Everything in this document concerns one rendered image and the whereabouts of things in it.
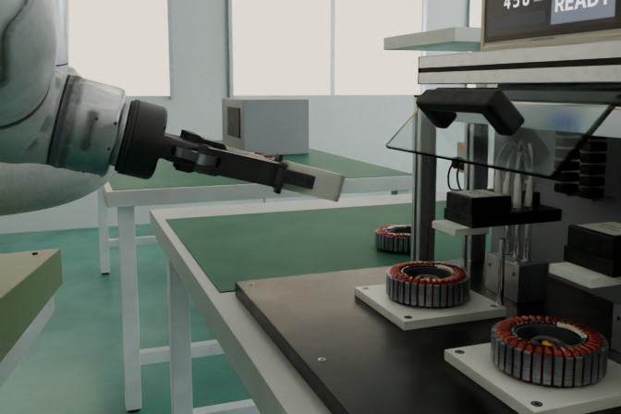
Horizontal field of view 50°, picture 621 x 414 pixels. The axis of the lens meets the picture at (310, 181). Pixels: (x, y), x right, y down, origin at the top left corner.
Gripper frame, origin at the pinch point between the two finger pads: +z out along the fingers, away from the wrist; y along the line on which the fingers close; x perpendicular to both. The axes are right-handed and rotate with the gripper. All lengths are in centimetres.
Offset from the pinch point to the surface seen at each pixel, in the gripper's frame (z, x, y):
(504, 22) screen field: 26.4, 26.8, -14.8
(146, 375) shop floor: 16, -98, -173
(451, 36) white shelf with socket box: 49, 35, -74
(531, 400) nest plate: 19.5, -13.3, 19.4
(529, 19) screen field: 26.7, 26.8, -9.5
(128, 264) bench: -3, -51, -145
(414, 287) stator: 19.6, -10.7, -6.7
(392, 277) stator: 18.0, -10.7, -10.2
